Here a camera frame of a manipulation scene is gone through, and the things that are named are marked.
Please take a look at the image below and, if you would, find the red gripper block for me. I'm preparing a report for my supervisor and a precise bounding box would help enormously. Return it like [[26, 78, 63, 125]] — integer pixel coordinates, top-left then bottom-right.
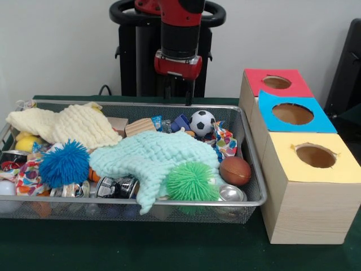
[[153, 50, 203, 107]]

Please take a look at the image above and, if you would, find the blue plastic packet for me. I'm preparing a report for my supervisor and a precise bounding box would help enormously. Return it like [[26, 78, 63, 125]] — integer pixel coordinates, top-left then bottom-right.
[[151, 115, 173, 133]]

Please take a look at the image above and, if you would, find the ridged wooden block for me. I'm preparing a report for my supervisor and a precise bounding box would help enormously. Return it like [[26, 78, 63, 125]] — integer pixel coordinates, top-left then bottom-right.
[[125, 117, 157, 138]]

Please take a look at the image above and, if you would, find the plain wooden cube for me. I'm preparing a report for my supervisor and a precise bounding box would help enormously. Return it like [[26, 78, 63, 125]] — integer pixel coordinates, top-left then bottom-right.
[[106, 116, 129, 137]]

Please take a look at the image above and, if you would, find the shallow clear mesh bin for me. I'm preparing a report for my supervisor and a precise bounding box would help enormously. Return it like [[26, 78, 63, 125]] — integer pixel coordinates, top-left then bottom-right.
[[0, 99, 268, 224]]

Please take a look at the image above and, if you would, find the wooden box with three holes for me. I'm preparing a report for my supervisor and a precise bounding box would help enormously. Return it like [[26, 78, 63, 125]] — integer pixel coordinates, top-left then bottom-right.
[[238, 68, 361, 245]]

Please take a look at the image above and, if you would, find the small black white soccer ball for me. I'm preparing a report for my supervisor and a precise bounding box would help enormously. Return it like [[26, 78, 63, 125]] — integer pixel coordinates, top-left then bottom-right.
[[188, 110, 215, 137]]

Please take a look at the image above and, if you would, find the colourful dotted cloth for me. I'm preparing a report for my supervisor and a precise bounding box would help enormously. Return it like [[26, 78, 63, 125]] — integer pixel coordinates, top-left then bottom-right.
[[210, 120, 238, 163]]

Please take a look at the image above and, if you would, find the mint green knit cloth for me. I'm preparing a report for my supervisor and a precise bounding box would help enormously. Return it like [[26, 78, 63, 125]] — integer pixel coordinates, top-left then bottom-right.
[[89, 130, 221, 216]]

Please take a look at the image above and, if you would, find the green spiky rubber ball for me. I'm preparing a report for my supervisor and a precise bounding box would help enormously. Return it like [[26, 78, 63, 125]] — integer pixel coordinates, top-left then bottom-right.
[[165, 161, 221, 202]]

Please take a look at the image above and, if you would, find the small brown football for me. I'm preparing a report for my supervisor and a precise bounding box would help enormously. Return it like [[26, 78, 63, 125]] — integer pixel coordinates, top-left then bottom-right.
[[219, 156, 252, 186]]

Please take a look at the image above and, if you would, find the cream knit cloth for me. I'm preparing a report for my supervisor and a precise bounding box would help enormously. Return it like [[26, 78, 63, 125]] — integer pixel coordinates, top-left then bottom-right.
[[5, 102, 124, 150]]

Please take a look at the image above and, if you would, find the black printed can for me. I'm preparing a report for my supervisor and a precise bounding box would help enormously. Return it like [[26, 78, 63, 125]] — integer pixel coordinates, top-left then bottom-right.
[[95, 176, 140, 199]]

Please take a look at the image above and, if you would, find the plain silver can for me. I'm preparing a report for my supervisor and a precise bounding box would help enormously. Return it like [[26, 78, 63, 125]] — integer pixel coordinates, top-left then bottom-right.
[[217, 184, 248, 203]]

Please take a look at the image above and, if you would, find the blue spiky rubber ball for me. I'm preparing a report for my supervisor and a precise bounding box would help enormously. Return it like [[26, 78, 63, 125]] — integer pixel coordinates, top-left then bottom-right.
[[38, 138, 91, 189]]

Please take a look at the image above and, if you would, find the dark green tablecloth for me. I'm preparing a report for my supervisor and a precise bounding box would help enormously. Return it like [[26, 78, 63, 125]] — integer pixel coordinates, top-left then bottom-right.
[[332, 112, 361, 170], [0, 95, 361, 271]]

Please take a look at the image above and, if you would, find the black upright panel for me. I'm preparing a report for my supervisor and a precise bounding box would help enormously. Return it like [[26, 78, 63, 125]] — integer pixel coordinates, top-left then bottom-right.
[[323, 18, 361, 119]]

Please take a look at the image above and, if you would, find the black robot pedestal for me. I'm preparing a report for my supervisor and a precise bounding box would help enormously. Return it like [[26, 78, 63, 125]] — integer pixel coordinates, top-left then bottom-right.
[[109, 0, 226, 98]]

